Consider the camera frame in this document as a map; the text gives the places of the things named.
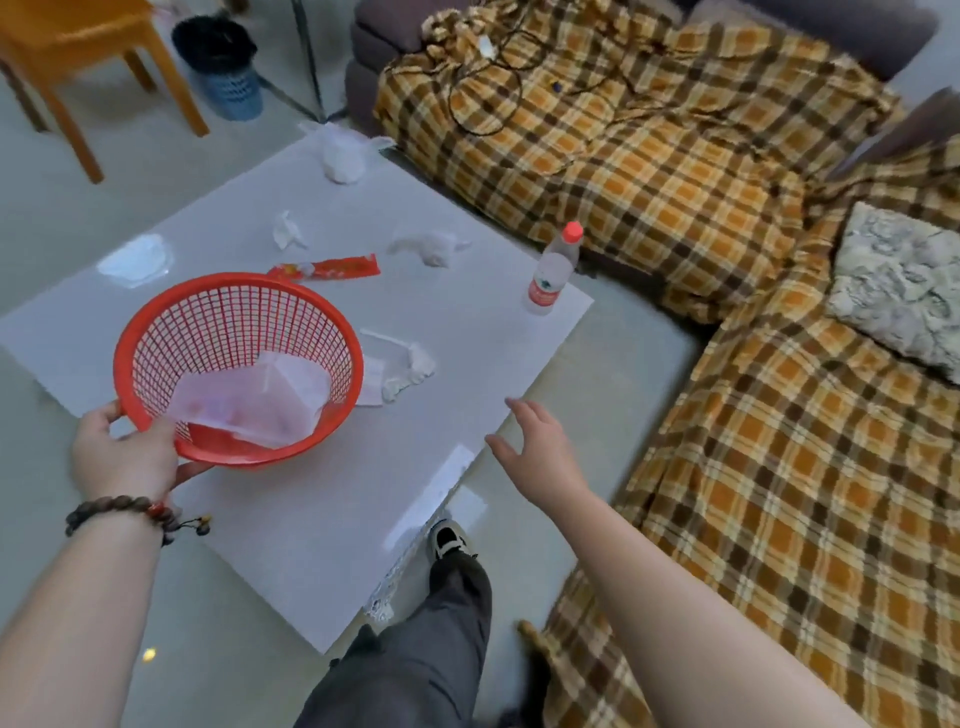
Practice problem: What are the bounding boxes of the person's left hand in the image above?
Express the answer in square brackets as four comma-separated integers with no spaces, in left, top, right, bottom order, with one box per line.
[71,401,216,506]

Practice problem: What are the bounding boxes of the person's right hand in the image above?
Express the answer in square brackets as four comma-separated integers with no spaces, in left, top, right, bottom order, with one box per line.
[485,397,594,516]

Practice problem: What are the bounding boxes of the red plastic mesh basket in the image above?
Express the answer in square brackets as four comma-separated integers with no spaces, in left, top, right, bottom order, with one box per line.
[113,272,366,468]

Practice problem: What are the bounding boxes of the person's left forearm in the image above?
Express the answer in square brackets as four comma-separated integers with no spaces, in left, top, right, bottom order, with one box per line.
[0,504,171,728]

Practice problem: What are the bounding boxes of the person's right forearm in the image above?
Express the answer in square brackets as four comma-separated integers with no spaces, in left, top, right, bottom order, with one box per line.
[551,483,873,728]

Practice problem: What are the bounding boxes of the translucent plastic bag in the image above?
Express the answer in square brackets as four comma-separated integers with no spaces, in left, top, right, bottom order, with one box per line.
[166,350,334,451]

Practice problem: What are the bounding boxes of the person's black white shoe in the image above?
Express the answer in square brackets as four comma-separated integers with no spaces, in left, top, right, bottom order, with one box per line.
[426,518,479,565]

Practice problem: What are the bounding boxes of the crumpled white tissue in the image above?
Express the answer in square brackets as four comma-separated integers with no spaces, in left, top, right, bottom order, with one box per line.
[271,209,309,252]
[387,230,473,270]
[354,327,438,408]

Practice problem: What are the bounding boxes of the clear water bottle red cap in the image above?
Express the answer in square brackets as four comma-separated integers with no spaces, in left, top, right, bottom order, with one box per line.
[525,220,585,316]

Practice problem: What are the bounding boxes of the person's grey trouser leg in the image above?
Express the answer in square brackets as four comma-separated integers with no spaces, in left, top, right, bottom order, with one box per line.
[293,549,495,728]

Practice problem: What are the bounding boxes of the red snack wrapper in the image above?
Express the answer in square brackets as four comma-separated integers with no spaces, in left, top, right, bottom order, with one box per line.
[267,253,382,284]

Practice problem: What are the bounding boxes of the orange plaid sofa blanket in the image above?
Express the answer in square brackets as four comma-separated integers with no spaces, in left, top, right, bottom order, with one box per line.
[372,0,960,728]

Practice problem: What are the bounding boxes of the white crumpled plastic bag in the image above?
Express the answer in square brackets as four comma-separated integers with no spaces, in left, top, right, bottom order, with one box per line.
[298,122,396,186]

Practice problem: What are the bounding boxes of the blue bin with black liner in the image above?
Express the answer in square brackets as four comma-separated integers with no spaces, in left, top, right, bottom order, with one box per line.
[171,15,266,123]

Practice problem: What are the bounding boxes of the metal stand legs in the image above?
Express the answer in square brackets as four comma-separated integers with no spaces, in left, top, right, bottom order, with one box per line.
[253,0,351,126]

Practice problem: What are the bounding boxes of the orange wooden chair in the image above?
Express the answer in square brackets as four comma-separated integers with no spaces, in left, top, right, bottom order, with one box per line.
[0,0,212,186]

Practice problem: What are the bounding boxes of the grey floral cushion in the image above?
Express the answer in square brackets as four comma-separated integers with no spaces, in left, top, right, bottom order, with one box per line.
[823,201,960,388]

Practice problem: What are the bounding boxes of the grey sofa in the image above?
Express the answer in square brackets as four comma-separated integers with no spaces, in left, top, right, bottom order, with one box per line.
[343,0,940,140]

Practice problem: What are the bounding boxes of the grey book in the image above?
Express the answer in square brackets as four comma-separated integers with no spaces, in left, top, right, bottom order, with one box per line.
[825,87,960,183]

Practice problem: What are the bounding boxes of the brown bead bracelet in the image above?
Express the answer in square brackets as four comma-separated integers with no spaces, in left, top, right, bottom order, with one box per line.
[64,494,213,548]

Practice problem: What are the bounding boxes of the black cable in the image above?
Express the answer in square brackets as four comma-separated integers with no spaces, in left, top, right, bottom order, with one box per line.
[418,0,680,141]

